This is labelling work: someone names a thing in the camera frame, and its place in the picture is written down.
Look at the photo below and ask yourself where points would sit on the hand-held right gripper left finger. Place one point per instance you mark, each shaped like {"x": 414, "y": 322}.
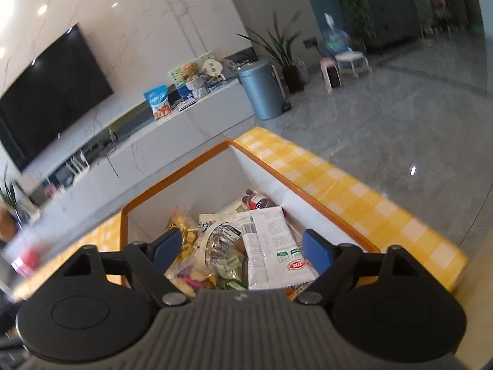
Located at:
{"x": 167, "y": 247}

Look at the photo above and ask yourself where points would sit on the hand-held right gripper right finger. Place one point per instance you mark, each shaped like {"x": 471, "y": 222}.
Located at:
{"x": 316, "y": 250}

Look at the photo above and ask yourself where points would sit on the clear bag of pale nuts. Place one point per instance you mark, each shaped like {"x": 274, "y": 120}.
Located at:
{"x": 183, "y": 231}

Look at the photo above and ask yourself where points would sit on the clear bag of mixed dried fruit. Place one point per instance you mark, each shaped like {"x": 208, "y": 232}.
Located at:
{"x": 196, "y": 277}

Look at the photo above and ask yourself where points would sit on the white snack packet with barcode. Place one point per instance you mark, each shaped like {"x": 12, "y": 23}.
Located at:
{"x": 273, "y": 246}

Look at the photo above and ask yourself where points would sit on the orange printed snack packet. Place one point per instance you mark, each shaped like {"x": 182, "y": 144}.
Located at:
{"x": 294, "y": 292}

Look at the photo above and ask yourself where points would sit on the snack bag with blue logo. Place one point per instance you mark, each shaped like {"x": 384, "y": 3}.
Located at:
{"x": 221, "y": 239}

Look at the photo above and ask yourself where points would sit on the small cola bottle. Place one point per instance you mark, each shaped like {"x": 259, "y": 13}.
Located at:
{"x": 260, "y": 201}

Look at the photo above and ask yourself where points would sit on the orange cardboard box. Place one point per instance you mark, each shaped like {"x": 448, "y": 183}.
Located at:
{"x": 215, "y": 177}

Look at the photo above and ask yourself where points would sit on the yellow checked tablecloth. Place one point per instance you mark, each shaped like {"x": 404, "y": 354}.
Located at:
{"x": 346, "y": 192}

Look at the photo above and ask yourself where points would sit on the white marble television cabinet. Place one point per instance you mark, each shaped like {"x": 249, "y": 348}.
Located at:
{"x": 173, "y": 138}

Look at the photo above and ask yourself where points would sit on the white router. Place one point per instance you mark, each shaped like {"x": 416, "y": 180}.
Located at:
{"x": 79, "y": 171}

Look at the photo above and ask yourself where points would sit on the pink box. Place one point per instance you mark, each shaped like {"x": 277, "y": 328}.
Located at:
{"x": 26, "y": 262}

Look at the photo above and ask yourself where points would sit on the grey trash can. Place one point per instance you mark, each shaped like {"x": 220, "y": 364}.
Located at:
{"x": 262, "y": 92}

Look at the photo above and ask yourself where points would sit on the teddy bear in white wrap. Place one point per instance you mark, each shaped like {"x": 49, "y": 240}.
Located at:
{"x": 192, "y": 79}

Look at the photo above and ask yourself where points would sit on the green printed card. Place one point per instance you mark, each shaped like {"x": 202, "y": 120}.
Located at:
{"x": 177, "y": 73}

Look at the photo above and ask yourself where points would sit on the pink stool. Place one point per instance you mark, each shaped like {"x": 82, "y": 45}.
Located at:
{"x": 331, "y": 73}

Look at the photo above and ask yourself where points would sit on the round white fan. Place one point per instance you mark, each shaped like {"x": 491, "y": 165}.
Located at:
{"x": 213, "y": 67}

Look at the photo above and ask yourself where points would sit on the black television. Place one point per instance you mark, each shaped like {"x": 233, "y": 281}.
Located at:
{"x": 50, "y": 100}

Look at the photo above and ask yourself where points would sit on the potted snake plant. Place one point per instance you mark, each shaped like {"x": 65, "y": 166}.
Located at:
{"x": 287, "y": 61}

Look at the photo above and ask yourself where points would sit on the white stool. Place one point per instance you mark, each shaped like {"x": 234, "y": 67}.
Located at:
{"x": 352, "y": 61}

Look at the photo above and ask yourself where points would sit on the blue water jug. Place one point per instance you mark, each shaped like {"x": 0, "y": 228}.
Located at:
{"x": 337, "y": 36}

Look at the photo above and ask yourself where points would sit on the dark grey cabinet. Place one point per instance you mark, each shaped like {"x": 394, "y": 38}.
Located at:
{"x": 393, "y": 7}

